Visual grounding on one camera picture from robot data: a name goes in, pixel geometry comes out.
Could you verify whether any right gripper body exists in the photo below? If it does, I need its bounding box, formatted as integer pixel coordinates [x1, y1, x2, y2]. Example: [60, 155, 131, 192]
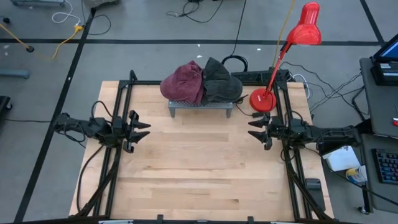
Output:
[263, 112, 285, 151]

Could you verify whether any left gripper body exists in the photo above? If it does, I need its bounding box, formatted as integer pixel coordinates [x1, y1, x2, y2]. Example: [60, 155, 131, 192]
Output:
[112, 110, 139, 153]

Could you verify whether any dark grey cloth hat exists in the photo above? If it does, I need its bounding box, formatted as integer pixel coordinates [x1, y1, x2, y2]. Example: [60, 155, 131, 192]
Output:
[201, 57, 244, 104]

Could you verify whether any maroon cloth hat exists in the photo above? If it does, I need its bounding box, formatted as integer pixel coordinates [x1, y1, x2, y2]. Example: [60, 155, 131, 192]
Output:
[159, 60, 205, 106]

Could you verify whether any red desk lamp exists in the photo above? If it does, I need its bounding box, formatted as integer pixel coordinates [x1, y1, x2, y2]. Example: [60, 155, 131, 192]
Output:
[249, 1, 323, 113]

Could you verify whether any grey perforated metal stand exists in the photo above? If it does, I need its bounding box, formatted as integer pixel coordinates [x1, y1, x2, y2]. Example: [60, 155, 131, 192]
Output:
[167, 98, 234, 119]

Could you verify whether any white box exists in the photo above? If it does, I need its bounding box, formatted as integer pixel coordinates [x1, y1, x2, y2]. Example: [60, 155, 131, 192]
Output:
[322, 145, 362, 173]

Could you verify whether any black smartphone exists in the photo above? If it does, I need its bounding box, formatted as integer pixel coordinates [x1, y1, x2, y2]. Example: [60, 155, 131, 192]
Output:
[304, 177, 327, 213]

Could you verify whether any white yellow bottle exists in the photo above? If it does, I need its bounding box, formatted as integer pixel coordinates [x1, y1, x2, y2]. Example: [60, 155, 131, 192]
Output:
[345, 165, 369, 185]

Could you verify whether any grey side desk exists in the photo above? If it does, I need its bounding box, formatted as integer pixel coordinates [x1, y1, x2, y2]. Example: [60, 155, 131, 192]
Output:
[359, 57, 398, 139]

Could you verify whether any black keyboard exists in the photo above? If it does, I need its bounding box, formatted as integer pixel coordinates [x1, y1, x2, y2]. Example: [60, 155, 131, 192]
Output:
[371, 148, 398, 185]

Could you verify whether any black floor device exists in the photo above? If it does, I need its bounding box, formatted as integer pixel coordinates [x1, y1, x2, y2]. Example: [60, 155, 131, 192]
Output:
[0, 95, 14, 113]

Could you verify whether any black laptop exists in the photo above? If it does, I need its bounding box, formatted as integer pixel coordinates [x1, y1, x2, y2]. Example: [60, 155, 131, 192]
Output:
[370, 33, 398, 87]

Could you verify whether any grey keyboard shelf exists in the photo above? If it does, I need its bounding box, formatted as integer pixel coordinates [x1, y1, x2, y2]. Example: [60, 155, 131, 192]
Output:
[360, 133, 398, 215]

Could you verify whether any black lamp cord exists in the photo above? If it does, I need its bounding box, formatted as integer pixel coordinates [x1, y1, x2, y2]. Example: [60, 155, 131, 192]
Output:
[233, 95, 266, 118]

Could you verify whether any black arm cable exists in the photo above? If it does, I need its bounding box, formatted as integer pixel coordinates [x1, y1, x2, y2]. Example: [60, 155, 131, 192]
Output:
[91, 100, 113, 118]

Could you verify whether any coiled black cable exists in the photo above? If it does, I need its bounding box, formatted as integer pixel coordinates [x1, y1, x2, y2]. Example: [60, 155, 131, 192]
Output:
[220, 0, 249, 73]

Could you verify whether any black desk cable bundle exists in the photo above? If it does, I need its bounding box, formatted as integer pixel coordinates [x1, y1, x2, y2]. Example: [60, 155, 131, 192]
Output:
[279, 60, 371, 123]

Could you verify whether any yellow hanging cord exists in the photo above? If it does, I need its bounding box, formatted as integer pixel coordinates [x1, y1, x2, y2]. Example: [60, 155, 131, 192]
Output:
[272, 0, 295, 68]

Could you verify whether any black floor cable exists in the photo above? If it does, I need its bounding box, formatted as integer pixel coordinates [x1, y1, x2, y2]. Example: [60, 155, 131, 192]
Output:
[165, 0, 225, 24]
[81, 0, 113, 36]

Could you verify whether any yellow extension cord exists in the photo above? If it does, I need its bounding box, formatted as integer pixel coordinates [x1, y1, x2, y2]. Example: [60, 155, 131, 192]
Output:
[0, 23, 85, 60]

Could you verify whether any white floor cable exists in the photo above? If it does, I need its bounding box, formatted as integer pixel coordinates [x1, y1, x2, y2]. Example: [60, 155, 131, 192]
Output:
[51, 0, 82, 26]

